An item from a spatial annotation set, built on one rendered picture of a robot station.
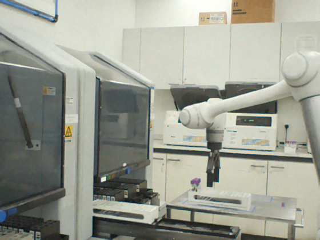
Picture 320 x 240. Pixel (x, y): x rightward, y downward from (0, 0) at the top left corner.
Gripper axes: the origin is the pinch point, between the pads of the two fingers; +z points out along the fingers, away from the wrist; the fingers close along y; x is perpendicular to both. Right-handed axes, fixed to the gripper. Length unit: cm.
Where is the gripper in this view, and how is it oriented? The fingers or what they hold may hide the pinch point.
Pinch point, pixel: (212, 182)
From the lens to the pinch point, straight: 193.8
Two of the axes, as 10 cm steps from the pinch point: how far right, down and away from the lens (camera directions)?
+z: -0.3, 10.0, 0.4
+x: -9.3, -0.4, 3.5
